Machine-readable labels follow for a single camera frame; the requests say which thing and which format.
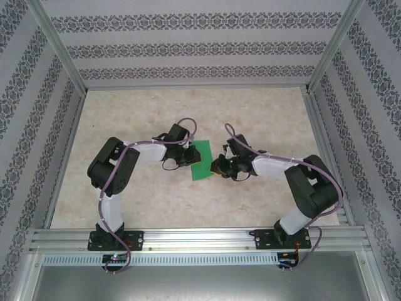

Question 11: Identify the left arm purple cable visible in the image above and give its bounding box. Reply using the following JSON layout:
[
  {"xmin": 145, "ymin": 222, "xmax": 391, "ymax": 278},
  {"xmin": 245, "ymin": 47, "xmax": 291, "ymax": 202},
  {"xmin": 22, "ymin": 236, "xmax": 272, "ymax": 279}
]
[{"xmin": 97, "ymin": 117, "xmax": 197, "ymax": 275}]

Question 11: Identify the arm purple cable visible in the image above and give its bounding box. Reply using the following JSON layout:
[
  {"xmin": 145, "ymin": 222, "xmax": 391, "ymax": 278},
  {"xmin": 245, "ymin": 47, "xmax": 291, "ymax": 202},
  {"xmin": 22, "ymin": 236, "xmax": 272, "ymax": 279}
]
[
  {"xmin": 97, "ymin": 117, "xmax": 197, "ymax": 275},
  {"xmin": 224, "ymin": 122, "xmax": 344, "ymax": 272}
]

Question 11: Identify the aluminium frame post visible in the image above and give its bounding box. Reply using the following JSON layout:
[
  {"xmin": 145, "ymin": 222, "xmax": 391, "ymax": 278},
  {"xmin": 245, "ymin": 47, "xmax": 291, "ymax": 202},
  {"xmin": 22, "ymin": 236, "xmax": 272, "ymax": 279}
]
[
  {"xmin": 27, "ymin": 0, "xmax": 88, "ymax": 93},
  {"xmin": 306, "ymin": 0, "xmax": 367, "ymax": 93}
]

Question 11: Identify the green square paper sheet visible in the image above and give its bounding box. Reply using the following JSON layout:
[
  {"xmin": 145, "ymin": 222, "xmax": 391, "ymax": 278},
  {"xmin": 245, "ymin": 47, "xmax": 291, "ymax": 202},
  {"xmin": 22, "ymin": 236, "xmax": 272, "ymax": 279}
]
[{"xmin": 189, "ymin": 139, "xmax": 214, "ymax": 182}]

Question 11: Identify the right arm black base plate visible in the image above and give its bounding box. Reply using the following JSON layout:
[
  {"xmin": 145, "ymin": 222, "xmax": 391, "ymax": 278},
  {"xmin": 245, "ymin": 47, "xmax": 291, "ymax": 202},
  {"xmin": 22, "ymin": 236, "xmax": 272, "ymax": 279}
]
[{"xmin": 254, "ymin": 228, "xmax": 313, "ymax": 251}]

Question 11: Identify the grey metal sheet panel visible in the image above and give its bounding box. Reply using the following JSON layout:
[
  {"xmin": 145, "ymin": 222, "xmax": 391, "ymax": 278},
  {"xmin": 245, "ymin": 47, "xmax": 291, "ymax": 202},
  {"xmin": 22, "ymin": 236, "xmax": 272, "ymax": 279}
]
[{"xmin": 23, "ymin": 252, "xmax": 385, "ymax": 301}]

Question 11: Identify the aluminium mounting rail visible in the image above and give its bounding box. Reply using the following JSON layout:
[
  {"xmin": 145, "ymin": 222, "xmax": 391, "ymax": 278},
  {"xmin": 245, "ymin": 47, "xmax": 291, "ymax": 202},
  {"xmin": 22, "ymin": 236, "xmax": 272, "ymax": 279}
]
[{"xmin": 29, "ymin": 226, "xmax": 373, "ymax": 253}]

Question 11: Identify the aluminium frame crossbar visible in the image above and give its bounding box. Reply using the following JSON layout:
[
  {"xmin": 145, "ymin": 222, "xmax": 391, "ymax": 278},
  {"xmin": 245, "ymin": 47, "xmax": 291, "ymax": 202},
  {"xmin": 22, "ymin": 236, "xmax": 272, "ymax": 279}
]
[{"xmin": 85, "ymin": 83, "xmax": 310, "ymax": 92}]

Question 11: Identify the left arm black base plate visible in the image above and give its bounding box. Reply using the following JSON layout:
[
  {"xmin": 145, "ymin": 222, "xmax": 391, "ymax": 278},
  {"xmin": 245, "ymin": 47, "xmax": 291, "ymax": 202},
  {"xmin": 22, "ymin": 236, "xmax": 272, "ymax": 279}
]
[{"xmin": 88, "ymin": 230, "xmax": 145, "ymax": 251}]

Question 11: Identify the aluminium table side rail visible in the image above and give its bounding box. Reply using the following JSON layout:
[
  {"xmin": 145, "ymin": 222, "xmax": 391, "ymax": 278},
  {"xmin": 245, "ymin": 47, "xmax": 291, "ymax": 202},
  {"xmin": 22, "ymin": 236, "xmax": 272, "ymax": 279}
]
[
  {"xmin": 305, "ymin": 90, "xmax": 357, "ymax": 227},
  {"xmin": 43, "ymin": 90, "xmax": 87, "ymax": 230}
]

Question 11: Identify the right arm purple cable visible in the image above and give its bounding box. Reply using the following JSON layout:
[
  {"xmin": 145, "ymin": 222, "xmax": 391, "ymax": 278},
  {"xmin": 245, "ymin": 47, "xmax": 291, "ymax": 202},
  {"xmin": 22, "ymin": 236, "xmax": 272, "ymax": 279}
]
[{"xmin": 224, "ymin": 122, "xmax": 344, "ymax": 272}]

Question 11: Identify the slotted grey cable duct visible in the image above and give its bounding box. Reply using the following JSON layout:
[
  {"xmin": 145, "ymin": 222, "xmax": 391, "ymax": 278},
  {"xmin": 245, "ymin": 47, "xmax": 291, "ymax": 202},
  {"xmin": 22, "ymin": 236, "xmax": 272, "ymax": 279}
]
[{"xmin": 42, "ymin": 252, "xmax": 280, "ymax": 267}]

